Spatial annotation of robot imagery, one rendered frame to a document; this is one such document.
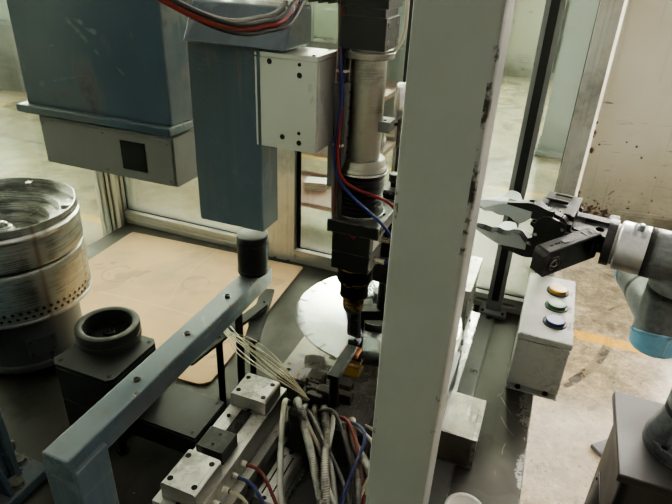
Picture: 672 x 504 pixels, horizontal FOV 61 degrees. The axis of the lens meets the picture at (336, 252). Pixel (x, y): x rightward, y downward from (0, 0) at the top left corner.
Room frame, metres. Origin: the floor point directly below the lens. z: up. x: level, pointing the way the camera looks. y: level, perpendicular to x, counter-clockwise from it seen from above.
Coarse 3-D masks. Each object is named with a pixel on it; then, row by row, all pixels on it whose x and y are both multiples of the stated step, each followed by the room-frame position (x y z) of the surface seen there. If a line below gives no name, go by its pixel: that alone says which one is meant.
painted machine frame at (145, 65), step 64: (64, 0) 0.94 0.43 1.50; (128, 0) 0.89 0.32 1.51; (64, 64) 0.94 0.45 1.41; (128, 64) 0.90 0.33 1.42; (192, 64) 0.78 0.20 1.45; (64, 128) 0.95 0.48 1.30; (128, 128) 0.89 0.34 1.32; (192, 128) 0.93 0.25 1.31; (256, 192) 0.75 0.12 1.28; (256, 256) 0.90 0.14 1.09; (192, 320) 0.76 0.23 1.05; (128, 384) 0.60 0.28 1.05; (0, 448) 0.66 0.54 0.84; (64, 448) 0.48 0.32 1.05
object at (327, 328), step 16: (320, 288) 1.03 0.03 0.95; (336, 288) 1.03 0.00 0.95; (368, 288) 1.04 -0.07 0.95; (304, 304) 0.96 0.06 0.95; (320, 304) 0.97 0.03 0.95; (336, 304) 0.97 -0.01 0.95; (304, 320) 0.91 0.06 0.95; (320, 320) 0.91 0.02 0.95; (336, 320) 0.91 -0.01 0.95; (320, 336) 0.86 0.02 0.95; (336, 336) 0.86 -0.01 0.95; (352, 336) 0.86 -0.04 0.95; (368, 336) 0.87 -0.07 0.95; (336, 352) 0.81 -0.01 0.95; (368, 352) 0.82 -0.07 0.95
